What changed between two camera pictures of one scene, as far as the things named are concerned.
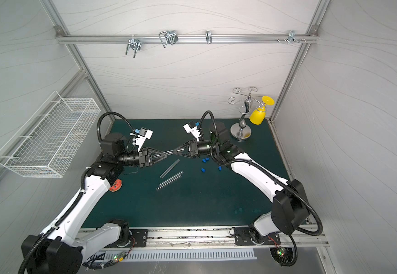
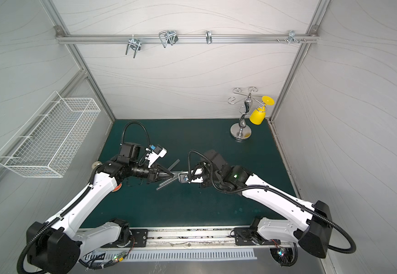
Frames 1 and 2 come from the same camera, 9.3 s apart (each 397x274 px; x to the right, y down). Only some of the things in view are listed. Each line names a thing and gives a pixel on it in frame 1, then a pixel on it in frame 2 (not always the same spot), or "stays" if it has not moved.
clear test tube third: (171, 177) stays
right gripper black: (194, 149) to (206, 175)
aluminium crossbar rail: (189, 39) stays
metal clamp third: (209, 36) stays
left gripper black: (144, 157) to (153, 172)
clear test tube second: (169, 169) stays
